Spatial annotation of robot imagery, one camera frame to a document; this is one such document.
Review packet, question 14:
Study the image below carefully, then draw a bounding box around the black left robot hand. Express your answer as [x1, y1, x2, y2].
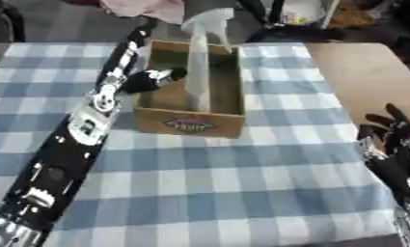
[95, 20, 190, 96]

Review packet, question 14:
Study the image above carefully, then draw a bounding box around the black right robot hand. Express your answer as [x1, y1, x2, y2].
[354, 102, 410, 206]

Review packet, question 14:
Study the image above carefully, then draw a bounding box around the white translucent spray bottle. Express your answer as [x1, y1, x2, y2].
[178, 7, 237, 113]

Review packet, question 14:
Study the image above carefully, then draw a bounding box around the tan cardboard box green inside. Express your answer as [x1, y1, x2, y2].
[131, 39, 249, 140]

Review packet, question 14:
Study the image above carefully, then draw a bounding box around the pink cloth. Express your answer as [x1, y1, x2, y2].
[97, 0, 188, 24]

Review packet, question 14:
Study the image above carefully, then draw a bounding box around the black chair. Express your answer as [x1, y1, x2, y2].
[0, 0, 28, 43]

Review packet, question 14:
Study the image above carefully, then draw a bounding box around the black tripod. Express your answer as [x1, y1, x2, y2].
[238, 0, 287, 31]

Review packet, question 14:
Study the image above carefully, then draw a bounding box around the white bag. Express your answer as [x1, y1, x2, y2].
[280, 0, 340, 27]

